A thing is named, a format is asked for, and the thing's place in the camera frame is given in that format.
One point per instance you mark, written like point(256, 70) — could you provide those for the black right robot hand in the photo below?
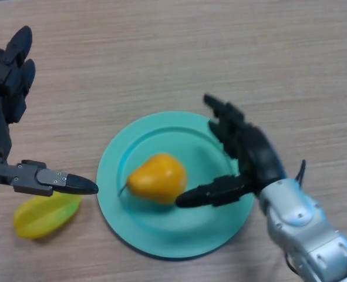
point(255, 149)

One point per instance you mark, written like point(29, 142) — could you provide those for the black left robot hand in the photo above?
point(26, 179)

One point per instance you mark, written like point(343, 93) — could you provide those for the yellow pear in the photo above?
point(158, 179)

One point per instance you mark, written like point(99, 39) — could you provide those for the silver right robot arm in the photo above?
point(302, 223)

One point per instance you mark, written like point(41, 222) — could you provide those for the green round plate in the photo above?
point(167, 229)

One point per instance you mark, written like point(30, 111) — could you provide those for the yellow starfruit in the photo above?
point(44, 216)

